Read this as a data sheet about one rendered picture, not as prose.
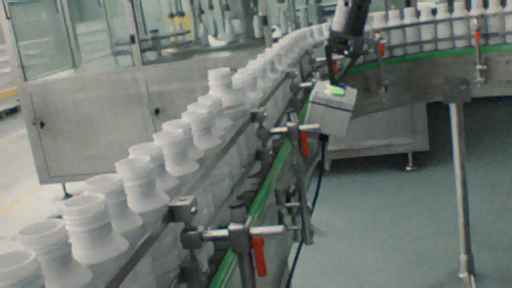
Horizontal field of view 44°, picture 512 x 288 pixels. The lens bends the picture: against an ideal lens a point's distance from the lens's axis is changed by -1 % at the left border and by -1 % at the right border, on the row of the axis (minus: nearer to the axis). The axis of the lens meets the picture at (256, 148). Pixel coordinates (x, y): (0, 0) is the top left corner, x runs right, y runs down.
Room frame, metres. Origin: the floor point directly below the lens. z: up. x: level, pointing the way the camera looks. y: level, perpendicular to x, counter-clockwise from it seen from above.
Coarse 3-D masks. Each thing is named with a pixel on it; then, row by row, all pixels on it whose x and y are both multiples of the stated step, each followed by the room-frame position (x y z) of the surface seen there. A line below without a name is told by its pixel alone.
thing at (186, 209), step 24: (312, 48) 1.93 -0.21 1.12; (288, 72) 1.49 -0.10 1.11; (312, 72) 1.49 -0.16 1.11; (336, 72) 1.92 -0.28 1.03; (264, 120) 1.05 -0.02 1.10; (288, 120) 1.05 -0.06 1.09; (264, 144) 1.06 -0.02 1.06; (192, 216) 0.61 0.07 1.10; (240, 216) 0.61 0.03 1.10; (192, 240) 0.62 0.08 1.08; (216, 240) 0.62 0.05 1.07; (240, 240) 0.60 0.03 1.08; (264, 240) 0.61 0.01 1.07; (312, 240) 1.05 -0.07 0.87; (192, 264) 0.62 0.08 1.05; (240, 264) 0.61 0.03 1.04; (264, 264) 0.61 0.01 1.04
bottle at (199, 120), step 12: (192, 120) 0.84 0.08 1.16; (204, 120) 0.85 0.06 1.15; (192, 132) 0.84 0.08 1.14; (204, 132) 0.84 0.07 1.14; (204, 144) 0.83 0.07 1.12; (216, 144) 0.84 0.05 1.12; (216, 168) 0.84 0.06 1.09; (216, 180) 0.83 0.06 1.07; (216, 192) 0.83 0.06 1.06; (228, 192) 0.85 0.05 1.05; (216, 204) 0.83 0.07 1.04; (228, 216) 0.84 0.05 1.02
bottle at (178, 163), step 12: (168, 132) 0.76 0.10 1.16; (180, 132) 0.75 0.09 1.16; (168, 144) 0.73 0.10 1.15; (180, 144) 0.73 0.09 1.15; (168, 156) 0.73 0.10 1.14; (180, 156) 0.73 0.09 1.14; (168, 168) 0.72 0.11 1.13; (180, 168) 0.72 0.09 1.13; (192, 168) 0.73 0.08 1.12; (180, 180) 0.72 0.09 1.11; (192, 180) 0.72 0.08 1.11; (180, 192) 0.72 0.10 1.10; (204, 204) 0.74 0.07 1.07; (204, 216) 0.73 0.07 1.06; (204, 228) 0.73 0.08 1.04; (204, 252) 0.72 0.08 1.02
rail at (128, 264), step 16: (304, 80) 1.80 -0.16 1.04; (240, 128) 0.96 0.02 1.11; (272, 128) 1.23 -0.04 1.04; (224, 144) 0.86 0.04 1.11; (256, 160) 1.04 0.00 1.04; (240, 176) 0.92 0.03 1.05; (192, 192) 0.69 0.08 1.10; (224, 208) 0.80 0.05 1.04; (160, 224) 0.58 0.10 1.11; (144, 240) 0.54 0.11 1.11; (128, 256) 0.50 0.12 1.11; (128, 272) 0.49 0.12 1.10
